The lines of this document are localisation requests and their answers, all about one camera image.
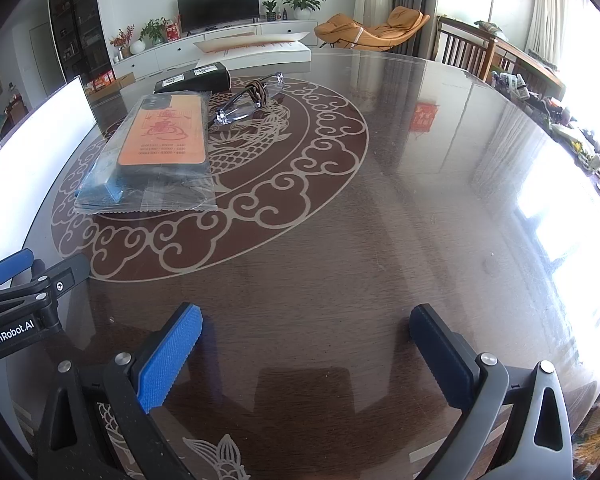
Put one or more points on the cardboard box with colourful packs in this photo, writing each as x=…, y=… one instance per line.
x=110, y=82

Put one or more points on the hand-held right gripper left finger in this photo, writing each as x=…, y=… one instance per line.
x=170, y=355

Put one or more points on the blue packet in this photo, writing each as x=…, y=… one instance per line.
x=100, y=186

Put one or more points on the orange lounge chair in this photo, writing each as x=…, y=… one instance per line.
x=375, y=30

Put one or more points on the black television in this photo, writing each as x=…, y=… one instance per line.
x=217, y=6

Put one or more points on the large green plant white pot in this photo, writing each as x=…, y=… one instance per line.
x=302, y=1

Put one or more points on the red flowers in vase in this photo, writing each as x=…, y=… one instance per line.
x=121, y=40

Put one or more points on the black box with white label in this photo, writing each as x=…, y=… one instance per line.
x=192, y=78

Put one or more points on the cream flat cardboard box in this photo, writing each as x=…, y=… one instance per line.
x=255, y=45

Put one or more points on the small green potted plant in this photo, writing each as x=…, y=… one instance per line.
x=269, y=10

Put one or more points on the white cup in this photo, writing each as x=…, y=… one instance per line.
x=597, y=161

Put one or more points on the white television cabinet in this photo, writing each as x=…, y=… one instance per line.
x=175, y=52

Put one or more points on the red box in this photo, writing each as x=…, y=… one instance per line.
x=172, y=29

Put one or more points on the dark wooden chair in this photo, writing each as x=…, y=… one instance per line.
x=462, y=47

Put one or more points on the light curtain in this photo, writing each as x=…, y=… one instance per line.
x=547, y=5

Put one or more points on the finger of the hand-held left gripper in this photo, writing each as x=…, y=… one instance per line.
x=12, y=265
x=67, y=272

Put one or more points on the clear-frame glasses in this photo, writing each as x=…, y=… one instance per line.
x=230, y=110

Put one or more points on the leafy green plant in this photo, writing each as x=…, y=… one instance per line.
x=153, y=31

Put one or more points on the dark display cabinet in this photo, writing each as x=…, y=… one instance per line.
x=80, y=25

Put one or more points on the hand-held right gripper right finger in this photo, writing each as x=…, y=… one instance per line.
x=440, y=355

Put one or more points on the orange phone case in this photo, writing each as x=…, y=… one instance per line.
x=165, y=140

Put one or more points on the white panel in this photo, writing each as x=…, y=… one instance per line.
x=35, y=145

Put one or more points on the round white vase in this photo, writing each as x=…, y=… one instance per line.
x=137, y=47

